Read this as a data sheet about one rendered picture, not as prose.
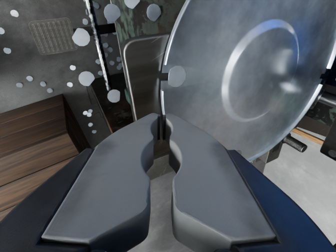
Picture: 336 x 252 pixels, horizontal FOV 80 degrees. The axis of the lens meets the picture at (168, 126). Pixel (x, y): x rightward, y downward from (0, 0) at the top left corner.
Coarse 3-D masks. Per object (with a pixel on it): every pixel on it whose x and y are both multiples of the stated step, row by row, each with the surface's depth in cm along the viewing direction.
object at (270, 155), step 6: (288, 138) 40; (294, 138) 39; (276, 144) 43; (288, 144) 40; (294, 144) 39; (300, 144) 38; (270, 150) 44; (276, 150) 45; (300, 150) 38; (264, 156) 45; (270, 156) 45; (276, 156) 46; (252, 162) 48
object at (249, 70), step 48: (192, 0) 18; (240, 0) 20; (288, 0) 23; (192, 48) 20; (240, 48) 22; (288, 48) 25; (192, 96) 23; (240, 96) 26; (288, 96) 31; (240, 144) 31
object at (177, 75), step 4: (172, 68) 20; (176, 68) 20; (180, 68) 21; (172, 72) 21; (176, 72) 21; (180, 72) 21; (184, 72) 21; (168, 76) 21; (172, 76) 21; (176, 76) 21; (180, 76) 21; (184, 76) 21; (168, 80) 21; (172, 80) 21; (176, 80) 21; (180, 80) 21; (172, 84) 21; (176, 84) 21; (180, 84) 22
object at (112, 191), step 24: (144, 120) 11; (120, 144) 9; (144, 144) 9; (96, 168) 7; (120, 168) 8; (144, 168) 9; (72, 192) 6; (96, 192) 7; (120, 192) 7; (144, 192) 7; (72, 216) 6; (96, 216) 6; (120, 216) 6; (144, 216) 6; (48, 240) 5; (72, 240) 5; (96, 240) 5; (120, 240) 6
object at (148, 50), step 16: (128, 48) 18; (144, 48) 18; (160, 48) 19; (128, 64) 18; (144, 64) 19; (160, 64) 20; (128, 80) 19; (144, 80) 20; (160, 80) 21; (144, 96) 21; (144, 112) 22; (160, 112) 23; (160, 144) 25
